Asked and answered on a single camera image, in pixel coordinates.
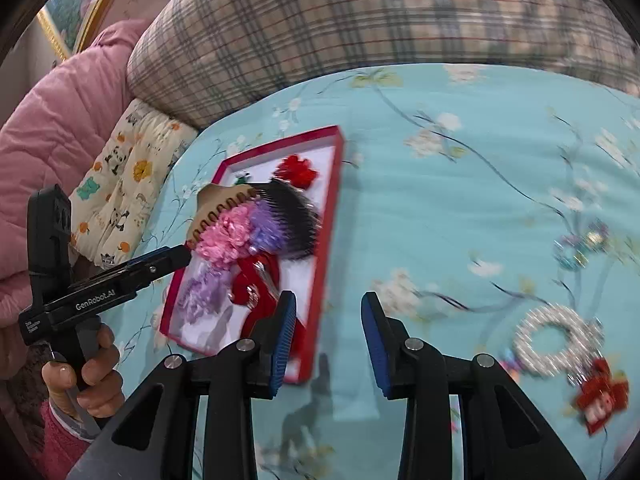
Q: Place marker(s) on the cartoon animal print pillow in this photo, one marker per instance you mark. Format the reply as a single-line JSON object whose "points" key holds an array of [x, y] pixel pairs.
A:
{"points": [[125, 175]]}

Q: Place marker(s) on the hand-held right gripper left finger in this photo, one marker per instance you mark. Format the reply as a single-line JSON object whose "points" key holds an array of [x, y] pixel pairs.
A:
{"points": [[281, 350]]}

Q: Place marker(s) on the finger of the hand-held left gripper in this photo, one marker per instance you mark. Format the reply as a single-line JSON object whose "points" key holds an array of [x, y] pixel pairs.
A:
{"points": [[170, 262], [145, 257]]}

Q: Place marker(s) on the small red sequin bow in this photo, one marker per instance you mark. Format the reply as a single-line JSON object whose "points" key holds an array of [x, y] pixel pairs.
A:
{"points": [[600, 400]]}

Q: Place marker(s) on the teal crystal hair clip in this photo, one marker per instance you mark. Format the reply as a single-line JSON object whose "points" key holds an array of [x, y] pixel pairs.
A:
{"points": [[582, 247]]}

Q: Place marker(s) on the plaid grey pillow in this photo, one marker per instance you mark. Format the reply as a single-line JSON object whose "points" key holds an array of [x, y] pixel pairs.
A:
{"points": [[375, 25]]}

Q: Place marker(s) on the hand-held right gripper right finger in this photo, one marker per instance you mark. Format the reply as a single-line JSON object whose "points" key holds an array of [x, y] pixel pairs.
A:
{"points": [[375, 350]]}

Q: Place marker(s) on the beige hair claw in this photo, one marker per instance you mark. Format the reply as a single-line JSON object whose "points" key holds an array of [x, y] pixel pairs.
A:
{"points": [[220, 205]]}

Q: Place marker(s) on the person's left hand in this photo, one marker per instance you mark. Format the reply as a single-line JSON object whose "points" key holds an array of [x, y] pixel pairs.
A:
{"points": [[100, 375]]}

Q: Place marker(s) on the red rimmed white tray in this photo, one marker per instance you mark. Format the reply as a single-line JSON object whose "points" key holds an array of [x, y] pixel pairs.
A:
{"points": [[327, 180]]}

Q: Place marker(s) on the purple flower hair clip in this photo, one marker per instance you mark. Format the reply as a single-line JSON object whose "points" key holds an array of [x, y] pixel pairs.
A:
{"points": [[265, 225]]}

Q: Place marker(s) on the person's left forearm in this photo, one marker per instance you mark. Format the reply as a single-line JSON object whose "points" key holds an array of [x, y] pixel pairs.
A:
{"points": [[62, 445]]}

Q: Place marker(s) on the gold framed picture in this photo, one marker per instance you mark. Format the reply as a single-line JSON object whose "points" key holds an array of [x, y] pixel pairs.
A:
{"points": [[80, 5]]}

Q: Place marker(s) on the large red velvet bow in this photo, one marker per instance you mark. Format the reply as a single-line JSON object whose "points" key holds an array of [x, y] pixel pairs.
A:
{"points": [[250, 305]]}

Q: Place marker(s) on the silver rhinestone hair clip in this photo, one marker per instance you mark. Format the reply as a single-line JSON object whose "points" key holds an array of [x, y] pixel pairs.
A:
{"points": [[262, 280]]}

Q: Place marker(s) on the purple ruffled scrunchie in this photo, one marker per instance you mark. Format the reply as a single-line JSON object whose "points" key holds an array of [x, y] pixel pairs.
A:
{"points": [[202, 292]]}

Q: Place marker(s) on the black hair comb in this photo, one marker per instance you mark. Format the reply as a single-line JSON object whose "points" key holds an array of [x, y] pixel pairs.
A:
{"points": [[295, 220]]}

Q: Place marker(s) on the pink quilted blanket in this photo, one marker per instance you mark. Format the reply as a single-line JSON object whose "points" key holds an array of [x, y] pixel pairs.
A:
{"points": [[60, 125]]}

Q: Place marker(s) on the pink flower hair clip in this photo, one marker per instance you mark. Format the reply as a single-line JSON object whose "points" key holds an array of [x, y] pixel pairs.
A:
{"points": [[227, 240]]}

